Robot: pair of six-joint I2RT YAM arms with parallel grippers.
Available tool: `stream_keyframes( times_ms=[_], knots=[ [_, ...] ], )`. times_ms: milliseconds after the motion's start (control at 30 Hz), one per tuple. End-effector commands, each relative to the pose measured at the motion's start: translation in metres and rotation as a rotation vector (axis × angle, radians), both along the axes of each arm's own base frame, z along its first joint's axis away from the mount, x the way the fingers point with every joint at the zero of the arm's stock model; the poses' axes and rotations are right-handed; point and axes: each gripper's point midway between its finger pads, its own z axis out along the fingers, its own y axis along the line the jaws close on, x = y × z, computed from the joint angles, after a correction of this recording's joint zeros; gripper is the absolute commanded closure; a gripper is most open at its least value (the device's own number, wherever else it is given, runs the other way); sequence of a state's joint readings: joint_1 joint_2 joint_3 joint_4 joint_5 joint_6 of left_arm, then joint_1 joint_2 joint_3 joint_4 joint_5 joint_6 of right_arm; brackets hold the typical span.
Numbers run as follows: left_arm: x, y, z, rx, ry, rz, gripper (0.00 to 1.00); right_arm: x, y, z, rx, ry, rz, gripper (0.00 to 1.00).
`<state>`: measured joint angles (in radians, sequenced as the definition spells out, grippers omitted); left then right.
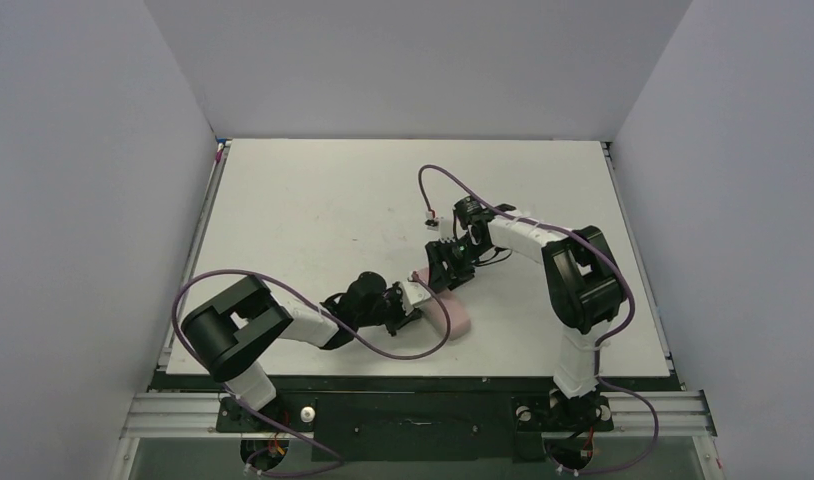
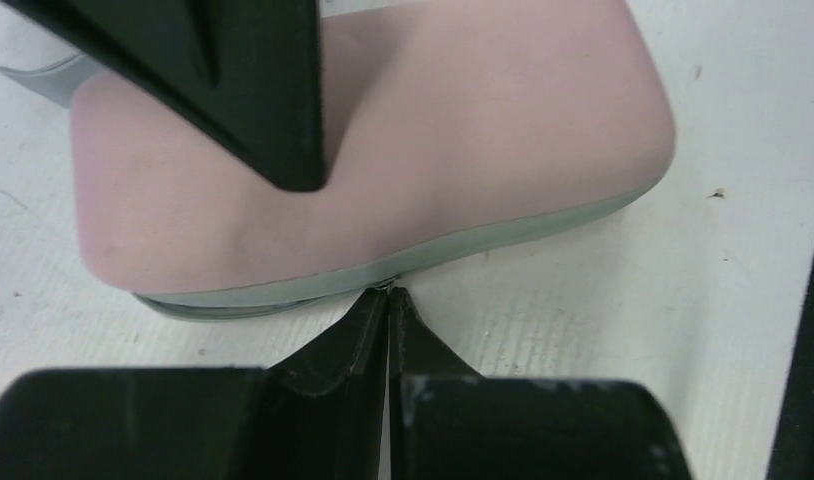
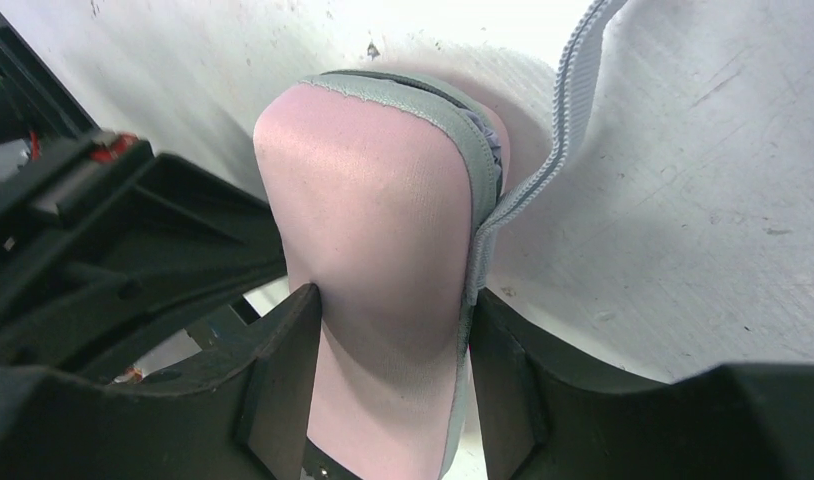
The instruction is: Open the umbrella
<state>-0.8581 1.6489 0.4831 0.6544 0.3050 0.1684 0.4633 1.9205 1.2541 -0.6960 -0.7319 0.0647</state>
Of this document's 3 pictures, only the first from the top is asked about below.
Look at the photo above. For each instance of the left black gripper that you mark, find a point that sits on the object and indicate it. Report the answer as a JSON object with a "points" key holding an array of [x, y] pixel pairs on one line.
{"points": [[394, 311]]}

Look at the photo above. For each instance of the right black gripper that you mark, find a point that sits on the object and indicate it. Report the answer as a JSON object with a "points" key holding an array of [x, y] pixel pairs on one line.
{"points": [[440, 266]]}

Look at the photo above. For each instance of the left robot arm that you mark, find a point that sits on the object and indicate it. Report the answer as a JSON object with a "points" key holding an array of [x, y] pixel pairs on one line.
{"points": [[231, 331]]}

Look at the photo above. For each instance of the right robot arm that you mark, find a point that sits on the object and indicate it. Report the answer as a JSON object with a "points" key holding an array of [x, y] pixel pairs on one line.
{"points": [[584, 290]]}

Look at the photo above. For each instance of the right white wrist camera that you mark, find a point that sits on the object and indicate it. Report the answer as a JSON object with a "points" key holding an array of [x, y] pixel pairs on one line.
{"points": [[443, 226]]}

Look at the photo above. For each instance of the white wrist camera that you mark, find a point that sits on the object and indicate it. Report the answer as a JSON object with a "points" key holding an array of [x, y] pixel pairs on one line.
{"points": [[443, 226], [413, 294]]}

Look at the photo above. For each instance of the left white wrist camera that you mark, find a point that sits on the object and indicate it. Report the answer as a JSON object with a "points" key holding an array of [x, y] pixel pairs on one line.
{"points": [[413, 294]]}

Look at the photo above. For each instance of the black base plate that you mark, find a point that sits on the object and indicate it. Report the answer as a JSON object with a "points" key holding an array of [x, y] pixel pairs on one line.
{"points": [[413, 419]]}

